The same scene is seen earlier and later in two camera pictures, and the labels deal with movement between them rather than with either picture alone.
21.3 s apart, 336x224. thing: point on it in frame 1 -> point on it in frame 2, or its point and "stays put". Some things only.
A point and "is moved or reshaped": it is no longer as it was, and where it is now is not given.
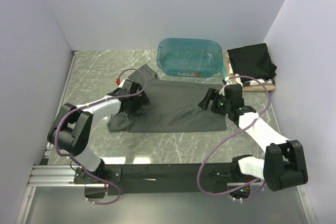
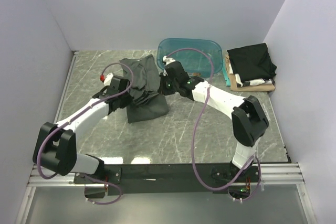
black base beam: (172, 179) stays put
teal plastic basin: (192, 57) stays put
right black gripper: (212, 94) -> (163, 89)
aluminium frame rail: (44, 175) stays put
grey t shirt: (174, 106) is moved or reshaped
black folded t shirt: (254, 61) stays put
